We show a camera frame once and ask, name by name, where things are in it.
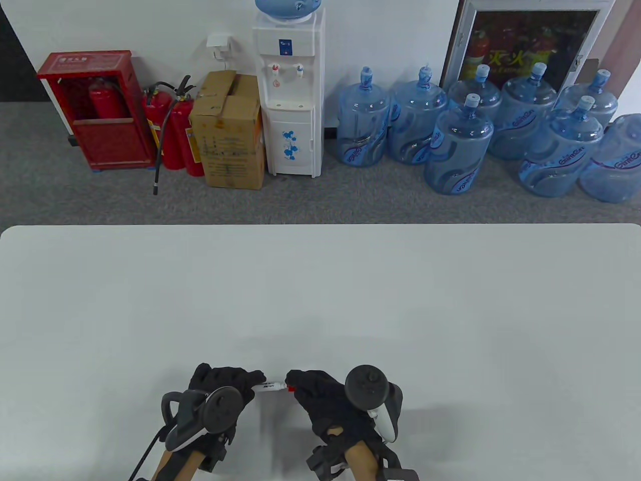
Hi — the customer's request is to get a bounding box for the aluminium framed hydrant cabinet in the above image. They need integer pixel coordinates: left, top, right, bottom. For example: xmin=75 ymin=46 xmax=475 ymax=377
xmin=440 ymin=0 xmax=615 ymax=93

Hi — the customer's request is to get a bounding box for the group of blue water jugs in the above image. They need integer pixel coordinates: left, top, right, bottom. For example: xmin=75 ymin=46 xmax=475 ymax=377
xmin=335 ymin=63 xmax=641 ymax=203

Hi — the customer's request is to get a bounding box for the red extinguisher behind cabinet glass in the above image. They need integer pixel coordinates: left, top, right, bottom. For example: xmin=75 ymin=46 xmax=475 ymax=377
xmin=88 ymin=78 xmax=126 ymax=120

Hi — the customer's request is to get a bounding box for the person's right hand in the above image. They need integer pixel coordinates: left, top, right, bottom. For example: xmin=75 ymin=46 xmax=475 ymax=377
xmin=284 ymin=370 xmax=404 ymax=446

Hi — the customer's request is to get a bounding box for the red fire extinguisher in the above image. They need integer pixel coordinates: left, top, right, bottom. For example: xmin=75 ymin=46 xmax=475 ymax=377
xmin=142 ymin=83 xmax=186 ymax=171
xmin=153 ymin=75 xmax=206 ymax=196

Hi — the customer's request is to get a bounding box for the grey right hand controller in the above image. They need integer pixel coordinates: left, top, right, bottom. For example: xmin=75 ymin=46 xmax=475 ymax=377
xmin=345 ymin=365 xmax=396 ymax=442

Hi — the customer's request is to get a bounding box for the white water dispenser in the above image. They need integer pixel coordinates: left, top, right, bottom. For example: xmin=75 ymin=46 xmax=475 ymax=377
xmin=251 ymin=8 xmax=326 ymax=178

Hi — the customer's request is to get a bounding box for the person's right forearm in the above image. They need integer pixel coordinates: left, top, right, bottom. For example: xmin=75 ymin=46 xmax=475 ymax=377
xmin=343 ymin=441 xmax=386 ymax=481

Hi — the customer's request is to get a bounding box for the red fire extinguisher cabinet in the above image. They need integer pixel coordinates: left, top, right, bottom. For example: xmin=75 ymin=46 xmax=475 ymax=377
xmin=36 ymin=50 xmax=157 ymax=172

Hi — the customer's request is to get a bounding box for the brown cardboard box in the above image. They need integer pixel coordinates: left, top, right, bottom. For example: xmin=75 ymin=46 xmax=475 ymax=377
xmin=189 ymin=70 xmax=266 ymax=190

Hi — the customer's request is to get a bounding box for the person's left forearm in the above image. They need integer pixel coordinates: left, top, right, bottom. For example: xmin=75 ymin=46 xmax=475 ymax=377
xmin=150 ymin=441 xmax=211 ymax=481

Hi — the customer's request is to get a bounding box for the white wall socket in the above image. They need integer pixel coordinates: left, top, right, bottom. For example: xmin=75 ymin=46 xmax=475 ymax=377
xmin=206 ymin=33 xmax=232 ymax=61

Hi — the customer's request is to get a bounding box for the black glove cable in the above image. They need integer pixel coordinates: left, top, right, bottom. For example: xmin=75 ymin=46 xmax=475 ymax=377
xmin=128 ymin=430 xmax=167 ymax=481

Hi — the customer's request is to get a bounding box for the blue dispenser water bottle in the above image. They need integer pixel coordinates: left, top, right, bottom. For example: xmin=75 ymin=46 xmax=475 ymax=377
xmin=254 ymin=0 xmax=323 ymax=25

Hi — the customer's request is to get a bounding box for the person's left hand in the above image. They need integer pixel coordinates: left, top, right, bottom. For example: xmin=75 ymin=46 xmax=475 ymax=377
xmin=188 ymin=363 xmax=267 ymax=446

